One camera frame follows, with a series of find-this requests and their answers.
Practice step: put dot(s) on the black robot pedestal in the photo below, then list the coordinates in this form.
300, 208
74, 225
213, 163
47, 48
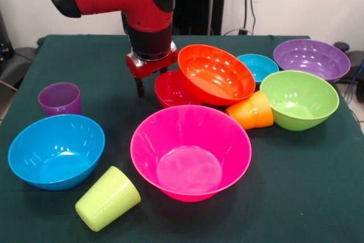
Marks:
196, 4

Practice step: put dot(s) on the purple cup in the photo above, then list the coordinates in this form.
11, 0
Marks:
59, 100

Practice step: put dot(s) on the large blue bowl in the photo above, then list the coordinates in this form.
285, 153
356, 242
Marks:
57, 152

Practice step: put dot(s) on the orange cup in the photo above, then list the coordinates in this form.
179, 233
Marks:
251, 113

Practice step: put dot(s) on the large green bowl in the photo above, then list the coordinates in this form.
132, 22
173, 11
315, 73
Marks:
300, 100

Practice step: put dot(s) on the small blue bowl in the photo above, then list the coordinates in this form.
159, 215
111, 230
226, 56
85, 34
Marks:
260, 66

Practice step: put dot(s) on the small red-pink bowl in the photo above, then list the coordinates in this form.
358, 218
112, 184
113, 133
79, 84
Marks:
170, 90

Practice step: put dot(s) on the dark green tablecloth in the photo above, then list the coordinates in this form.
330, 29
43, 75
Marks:
284, 169

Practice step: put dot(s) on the green cup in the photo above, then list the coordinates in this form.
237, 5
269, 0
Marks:
106, 200

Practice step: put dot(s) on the large purple bowl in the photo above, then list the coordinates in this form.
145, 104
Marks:
311, 58

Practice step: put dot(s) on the large orange-red bowl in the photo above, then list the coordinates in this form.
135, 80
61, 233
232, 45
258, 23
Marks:
216, 75

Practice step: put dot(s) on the large pink bowl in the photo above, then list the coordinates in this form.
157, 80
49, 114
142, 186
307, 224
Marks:
190, 154

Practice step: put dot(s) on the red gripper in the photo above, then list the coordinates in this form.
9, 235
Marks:
148, 66

